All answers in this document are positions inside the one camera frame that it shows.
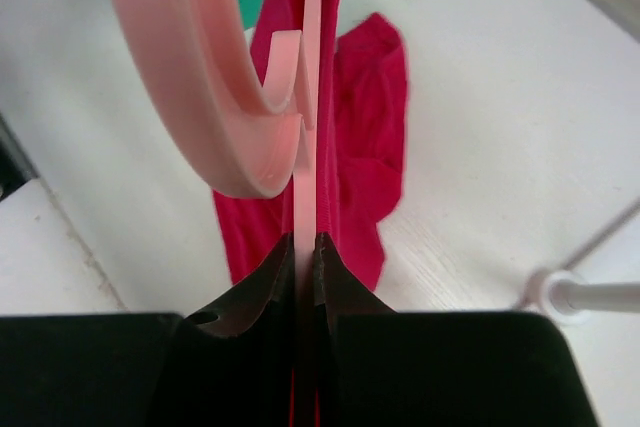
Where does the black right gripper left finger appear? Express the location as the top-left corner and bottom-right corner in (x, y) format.
(1, 235), (294, 426)

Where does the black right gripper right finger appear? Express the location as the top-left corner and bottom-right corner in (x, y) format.
(313, 234), (598, 426)

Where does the red t shirt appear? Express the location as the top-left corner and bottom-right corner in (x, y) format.
(211, 0), (412, 427)

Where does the pink hanger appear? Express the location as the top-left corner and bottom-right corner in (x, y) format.
(94, 0), (321, 427)

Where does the metal clothes rack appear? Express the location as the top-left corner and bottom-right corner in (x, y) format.
(519, 0), (640, 326)

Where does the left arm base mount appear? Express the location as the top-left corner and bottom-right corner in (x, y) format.
(0, 118), (39, 200)

